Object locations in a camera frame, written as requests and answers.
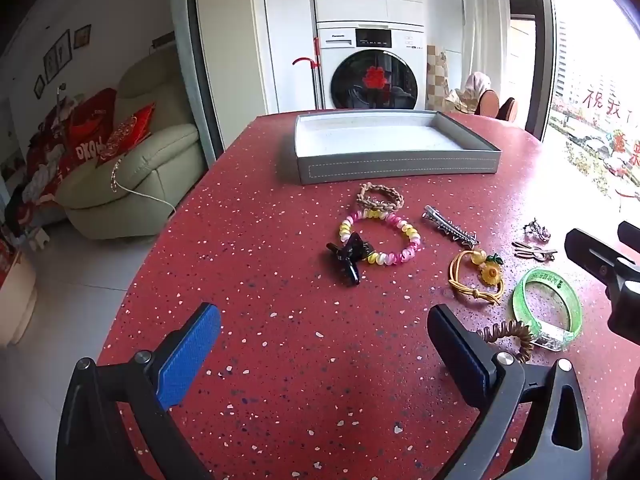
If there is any large dark picture frame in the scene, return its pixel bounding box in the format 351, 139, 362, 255
44, 30, 72, 83

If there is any silver spiked hair clip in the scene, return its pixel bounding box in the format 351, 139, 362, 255
421, 204, 479, 247

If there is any white tall cabinet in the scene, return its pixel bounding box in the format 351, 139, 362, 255
260, 0, 318, 116

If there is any small silver claw clip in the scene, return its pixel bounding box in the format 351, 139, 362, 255
523, 218, 552, 241

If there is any black hair claw clip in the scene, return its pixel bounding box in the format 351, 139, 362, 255
326, 233, 373, 287

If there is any pink yellow bead bracelet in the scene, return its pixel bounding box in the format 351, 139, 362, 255
339, 209, 422, 266

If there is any yellow sunflower hair tie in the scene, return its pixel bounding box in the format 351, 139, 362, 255
448, 249, 504, 306

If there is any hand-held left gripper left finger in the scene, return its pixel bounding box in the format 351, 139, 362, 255
56, 302, 222, 480

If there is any red embroidered cushion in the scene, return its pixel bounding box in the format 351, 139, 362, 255
97, 102, 157, 166

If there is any red handled mop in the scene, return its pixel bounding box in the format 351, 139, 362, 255
292, 37, 322, 110

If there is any pale cloth on chair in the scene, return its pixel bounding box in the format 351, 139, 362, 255
447, 72, 491, 113

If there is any cream leather sofa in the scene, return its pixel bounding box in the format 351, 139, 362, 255
57, 52, 208, 241

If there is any beige braided bracelet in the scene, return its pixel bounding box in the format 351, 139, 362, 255
357, 182, 405, 211

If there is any green translucent bangle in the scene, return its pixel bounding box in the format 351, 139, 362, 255
512, 267, 583, 352

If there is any silver bow hair clip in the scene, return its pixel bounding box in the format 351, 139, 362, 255
512, 241, 558, 263

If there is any white washing machine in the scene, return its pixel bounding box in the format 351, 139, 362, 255
316, 21, 428, 111

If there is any red window decal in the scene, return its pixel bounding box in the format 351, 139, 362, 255
580, 85, 640, 166

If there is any brown spiral hair tie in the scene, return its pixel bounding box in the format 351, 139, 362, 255
476, 321, 533, 363

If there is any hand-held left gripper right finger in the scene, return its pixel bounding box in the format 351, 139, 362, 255
427, 303, 593, 480

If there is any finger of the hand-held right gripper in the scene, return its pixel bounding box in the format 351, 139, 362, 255
564, 228, 632, 281
618, 220, 640, 248

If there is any grey rectangular tray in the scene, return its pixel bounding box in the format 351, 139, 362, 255
294, 110, 502, 187

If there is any red printed blanket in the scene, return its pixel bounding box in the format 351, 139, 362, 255
20, 87, 118, 211

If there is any white charging cable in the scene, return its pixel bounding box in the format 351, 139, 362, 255
111, 157, 177, 216

